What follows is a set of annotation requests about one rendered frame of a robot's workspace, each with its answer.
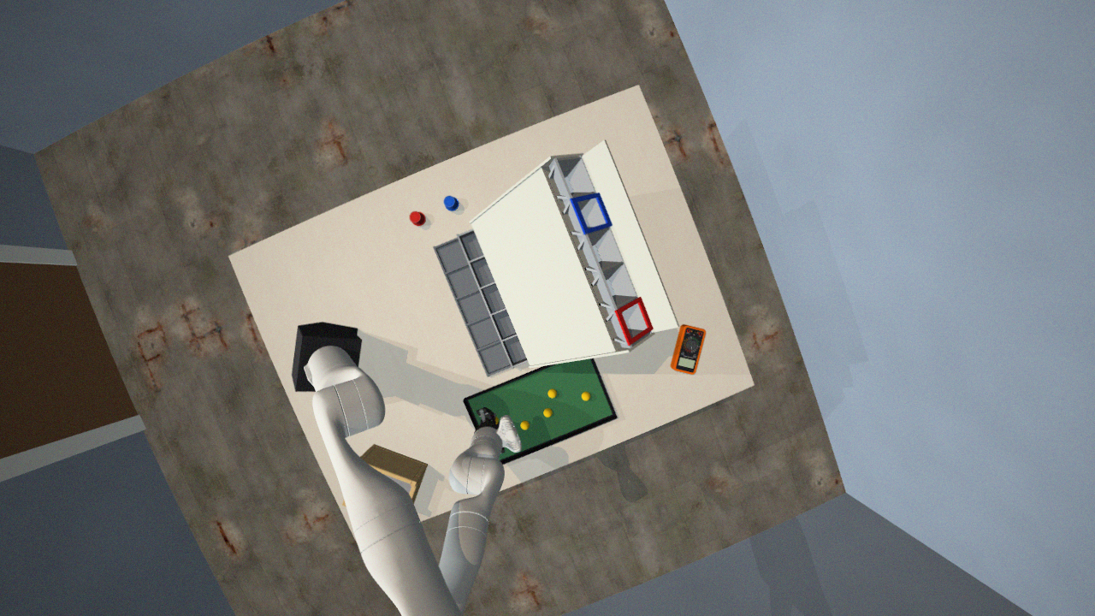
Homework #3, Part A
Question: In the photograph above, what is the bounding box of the dark red rectangular frame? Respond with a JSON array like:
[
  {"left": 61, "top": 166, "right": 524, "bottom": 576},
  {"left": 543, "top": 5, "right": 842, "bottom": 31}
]
[{"left": 615, "top": 297, "right": 654, "bottom": 346}]

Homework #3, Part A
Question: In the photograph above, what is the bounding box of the open wooden crate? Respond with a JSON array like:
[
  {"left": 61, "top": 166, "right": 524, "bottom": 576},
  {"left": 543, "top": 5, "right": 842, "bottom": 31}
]
[{"left": 360, "top": 444, "right": 428, "bottom": 504}]

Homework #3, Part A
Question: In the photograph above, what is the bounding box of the orange digital multimeter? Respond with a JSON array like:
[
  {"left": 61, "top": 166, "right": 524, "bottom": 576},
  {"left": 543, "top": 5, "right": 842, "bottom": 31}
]
[{"left": 671, "top": 324, "right": 706, "bottom": 375}]

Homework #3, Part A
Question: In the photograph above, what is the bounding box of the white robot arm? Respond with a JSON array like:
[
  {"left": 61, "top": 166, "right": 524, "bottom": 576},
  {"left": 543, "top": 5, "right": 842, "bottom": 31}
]
[{"left": 304, "top": 346, "right": 522, "bottom": 616}]

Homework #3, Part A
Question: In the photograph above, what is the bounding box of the dark blue rectangular frame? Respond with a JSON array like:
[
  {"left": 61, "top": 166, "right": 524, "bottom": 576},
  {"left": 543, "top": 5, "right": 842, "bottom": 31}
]
[{"left": 570, "top": 191, "right": 612, "bottom": 234}]

